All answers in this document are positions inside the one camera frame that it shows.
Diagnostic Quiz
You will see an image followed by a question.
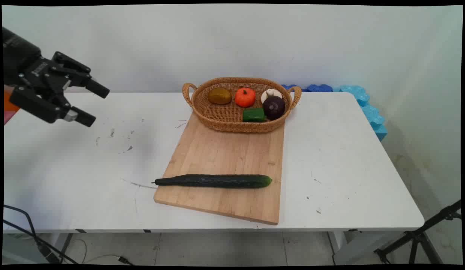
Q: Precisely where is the dark metal table leg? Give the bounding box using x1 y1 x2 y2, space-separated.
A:
59 232 74 264

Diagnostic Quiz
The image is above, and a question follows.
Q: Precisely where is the wooden cutting board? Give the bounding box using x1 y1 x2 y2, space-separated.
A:
154 112 285 225

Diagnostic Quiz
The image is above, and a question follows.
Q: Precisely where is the green toy pepper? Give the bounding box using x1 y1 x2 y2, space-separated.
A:
242 108 267 123

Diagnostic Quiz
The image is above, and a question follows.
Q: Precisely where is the dark purple toy onion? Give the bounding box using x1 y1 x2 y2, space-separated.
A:
263 96 286 120

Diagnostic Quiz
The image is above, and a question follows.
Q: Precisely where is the teal foam mat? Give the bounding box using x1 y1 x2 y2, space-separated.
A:
333 85 388 141

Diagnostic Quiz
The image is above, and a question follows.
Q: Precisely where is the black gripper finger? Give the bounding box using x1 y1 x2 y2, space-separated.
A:
49 51 110 99
9 87 96 128

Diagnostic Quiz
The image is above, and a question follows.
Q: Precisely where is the orange toy pumpkin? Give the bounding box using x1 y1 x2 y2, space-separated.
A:
235 87 256 108

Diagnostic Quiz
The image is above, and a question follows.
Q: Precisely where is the thin grey floor cable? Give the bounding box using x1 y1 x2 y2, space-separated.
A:
73 238 135 266

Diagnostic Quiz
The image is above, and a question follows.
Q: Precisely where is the white table leg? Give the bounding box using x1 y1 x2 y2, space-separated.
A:
327 231 348 265

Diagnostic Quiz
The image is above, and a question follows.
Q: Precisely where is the blue box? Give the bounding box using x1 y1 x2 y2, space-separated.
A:
281 84 333 93

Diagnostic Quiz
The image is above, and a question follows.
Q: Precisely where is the black tripod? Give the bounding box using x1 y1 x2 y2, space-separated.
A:
374 199 462 265

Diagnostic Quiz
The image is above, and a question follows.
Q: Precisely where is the orange and pink object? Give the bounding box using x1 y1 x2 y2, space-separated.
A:
3 85 20 125

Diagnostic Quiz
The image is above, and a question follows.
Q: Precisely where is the white toy mushroom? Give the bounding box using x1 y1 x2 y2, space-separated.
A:
261 89 283 104

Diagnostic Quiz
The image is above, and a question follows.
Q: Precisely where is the dark green cucumber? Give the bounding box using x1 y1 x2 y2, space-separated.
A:
151 174 273 189

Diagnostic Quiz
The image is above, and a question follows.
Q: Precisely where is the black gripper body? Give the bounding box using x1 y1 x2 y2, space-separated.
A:
3 27 66 99

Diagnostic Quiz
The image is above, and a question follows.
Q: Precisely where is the black cable with plug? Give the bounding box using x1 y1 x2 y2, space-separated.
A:
3 204 80 265

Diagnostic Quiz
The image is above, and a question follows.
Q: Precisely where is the yellow-brown toy potato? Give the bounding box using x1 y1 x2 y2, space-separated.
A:
208 87 232 105

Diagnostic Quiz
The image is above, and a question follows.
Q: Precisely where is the woven wicker basket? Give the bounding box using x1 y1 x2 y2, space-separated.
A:
182 77 302 134

